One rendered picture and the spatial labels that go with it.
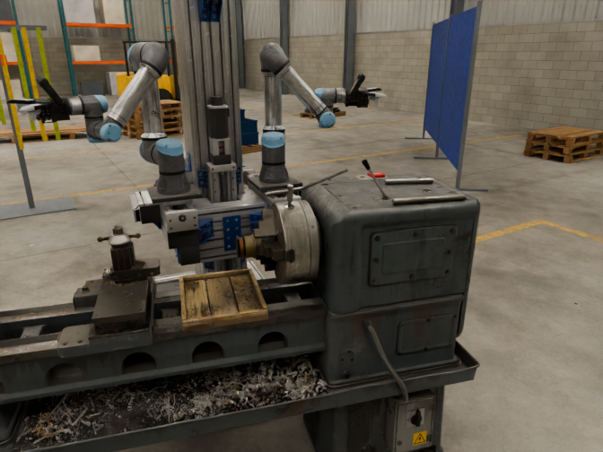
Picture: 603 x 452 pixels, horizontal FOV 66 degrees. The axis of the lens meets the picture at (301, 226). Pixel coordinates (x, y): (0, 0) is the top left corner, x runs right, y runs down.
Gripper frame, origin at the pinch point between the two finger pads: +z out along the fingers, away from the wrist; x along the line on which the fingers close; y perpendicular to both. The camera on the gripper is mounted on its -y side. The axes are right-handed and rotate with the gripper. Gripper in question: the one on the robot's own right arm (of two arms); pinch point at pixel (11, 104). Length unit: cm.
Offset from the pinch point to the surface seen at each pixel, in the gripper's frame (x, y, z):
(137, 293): -68, 52, -13
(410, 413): -142, 101, -90
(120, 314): -78, 51, -2
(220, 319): -93, 57, -31
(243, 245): -82, 37, -48
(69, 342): -72, 59, 12
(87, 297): -47, 62, -3
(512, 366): -147, 140, -206
